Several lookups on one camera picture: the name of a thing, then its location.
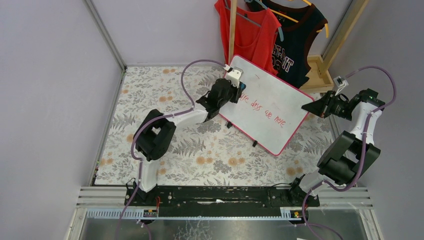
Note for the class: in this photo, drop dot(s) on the pink framed whiteboard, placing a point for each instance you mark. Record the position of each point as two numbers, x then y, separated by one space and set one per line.
269 110

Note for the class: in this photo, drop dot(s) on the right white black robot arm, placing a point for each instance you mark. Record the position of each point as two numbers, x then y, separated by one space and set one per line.
352 152

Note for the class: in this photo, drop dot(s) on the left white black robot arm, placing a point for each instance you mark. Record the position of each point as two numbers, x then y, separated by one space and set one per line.
153 137

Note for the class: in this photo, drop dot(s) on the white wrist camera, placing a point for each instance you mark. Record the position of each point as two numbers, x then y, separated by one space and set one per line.
233 74
340 83

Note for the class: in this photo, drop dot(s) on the wooden clothes rack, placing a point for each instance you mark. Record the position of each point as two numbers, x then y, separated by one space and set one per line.
319 76

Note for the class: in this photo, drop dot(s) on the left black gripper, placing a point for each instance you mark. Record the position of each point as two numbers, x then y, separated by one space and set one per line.
228 91

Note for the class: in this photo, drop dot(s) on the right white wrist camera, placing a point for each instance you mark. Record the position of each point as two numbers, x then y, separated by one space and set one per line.
340 83

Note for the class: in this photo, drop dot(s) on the yellow clothes hanger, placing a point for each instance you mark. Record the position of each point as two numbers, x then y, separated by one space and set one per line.
292 18

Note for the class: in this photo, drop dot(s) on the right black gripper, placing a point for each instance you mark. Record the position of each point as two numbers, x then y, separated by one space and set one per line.
329 105

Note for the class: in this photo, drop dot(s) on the red tank top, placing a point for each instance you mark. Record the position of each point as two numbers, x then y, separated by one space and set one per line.
255 34

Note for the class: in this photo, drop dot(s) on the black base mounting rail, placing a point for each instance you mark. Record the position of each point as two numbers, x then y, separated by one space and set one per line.
222 201

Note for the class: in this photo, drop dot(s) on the dark navy basketball jersey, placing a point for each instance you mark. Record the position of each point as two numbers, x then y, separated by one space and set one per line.
290 56

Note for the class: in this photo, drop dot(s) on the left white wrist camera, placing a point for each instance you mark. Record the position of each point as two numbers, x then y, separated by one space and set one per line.
233 74

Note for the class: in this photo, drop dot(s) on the floral patterned tablecloth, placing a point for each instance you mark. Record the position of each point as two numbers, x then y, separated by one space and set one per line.
209 154

